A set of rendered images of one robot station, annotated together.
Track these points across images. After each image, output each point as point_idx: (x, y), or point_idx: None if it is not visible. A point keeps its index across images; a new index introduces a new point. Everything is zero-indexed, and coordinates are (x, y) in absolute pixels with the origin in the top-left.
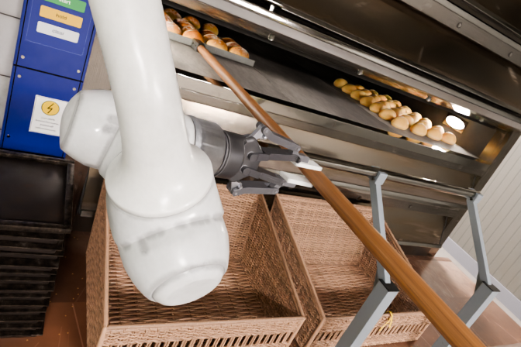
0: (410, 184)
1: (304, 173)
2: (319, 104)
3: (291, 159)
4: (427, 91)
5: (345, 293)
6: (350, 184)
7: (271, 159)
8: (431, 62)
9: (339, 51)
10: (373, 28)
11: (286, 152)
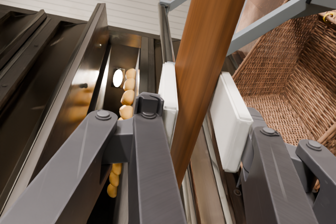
0: (171, 43)
1: (199, 111)
2: (126, 197)
3: (156, 126)
4: (70, 81)
5: (324, 84)
6: (204, 128)
7: (176, 210)
8: (47, 96)
9: (17, 188)
10: (4, 163)
11: (132, 157)
